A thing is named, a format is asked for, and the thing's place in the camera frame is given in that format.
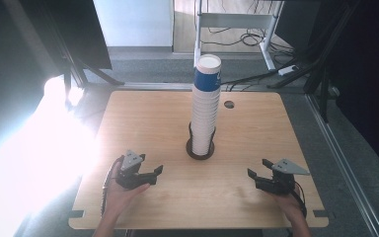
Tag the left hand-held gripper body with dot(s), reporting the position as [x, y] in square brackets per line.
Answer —
[130, 176]

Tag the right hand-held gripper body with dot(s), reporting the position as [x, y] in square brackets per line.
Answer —
[281, 182]

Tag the tall stack of paper cups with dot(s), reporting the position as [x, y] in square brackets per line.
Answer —
[205, 108]

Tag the person's left hand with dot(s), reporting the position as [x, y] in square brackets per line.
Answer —
[120, 197]

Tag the person's right hand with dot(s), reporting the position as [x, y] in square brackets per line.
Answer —
[291, 205]

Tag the white power strip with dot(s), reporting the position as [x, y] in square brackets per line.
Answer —
[288, 69]

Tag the black metal stand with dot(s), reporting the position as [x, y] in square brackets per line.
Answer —
[322, 65]

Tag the black tripod stand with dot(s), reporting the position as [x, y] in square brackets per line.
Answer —
[75, 65]

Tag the dark curtain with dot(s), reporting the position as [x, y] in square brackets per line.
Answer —
[371, 82]
[13, 39]

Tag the white partition panel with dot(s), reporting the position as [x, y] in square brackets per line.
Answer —
[133, 23]

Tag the aluminium floor rail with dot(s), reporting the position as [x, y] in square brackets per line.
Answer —
[342, 168]

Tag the white metal desk frame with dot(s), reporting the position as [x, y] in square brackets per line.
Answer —
[233, 20]

